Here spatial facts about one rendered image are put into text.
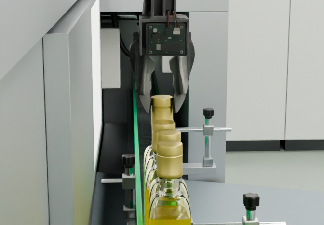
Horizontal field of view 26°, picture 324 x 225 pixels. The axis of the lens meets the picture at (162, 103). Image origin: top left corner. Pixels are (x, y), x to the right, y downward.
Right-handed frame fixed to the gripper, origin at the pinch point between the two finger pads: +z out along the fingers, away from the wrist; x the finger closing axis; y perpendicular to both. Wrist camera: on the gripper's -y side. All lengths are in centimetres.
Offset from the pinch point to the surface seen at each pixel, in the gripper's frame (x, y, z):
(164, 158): -0.4, 18.8, 3.1
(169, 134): 0.6, 13.1, 1.6
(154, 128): -1.4, 6.7, 2.3
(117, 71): -9, -100, 13
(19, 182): -14.6, 47.1, -3.4
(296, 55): 107, -363, 48
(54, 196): -13.9, 27.1, 5.2
